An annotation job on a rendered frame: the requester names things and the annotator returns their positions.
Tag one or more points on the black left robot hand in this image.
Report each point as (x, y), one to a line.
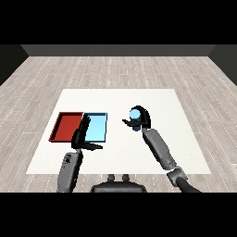
(81, 135)

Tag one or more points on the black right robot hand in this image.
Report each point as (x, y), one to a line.
(145, 118)

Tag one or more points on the small blue can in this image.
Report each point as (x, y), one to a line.
(134, 118)

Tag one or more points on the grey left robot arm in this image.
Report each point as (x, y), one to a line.
(69, 169)

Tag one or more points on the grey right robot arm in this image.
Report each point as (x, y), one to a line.
(160, 148)

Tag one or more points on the red shallow open box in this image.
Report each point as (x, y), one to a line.
(66, 126)

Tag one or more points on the light blue shallow open box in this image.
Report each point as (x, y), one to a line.
(96, 126)

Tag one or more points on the dark grey robot body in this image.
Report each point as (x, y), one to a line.
(118, 186)

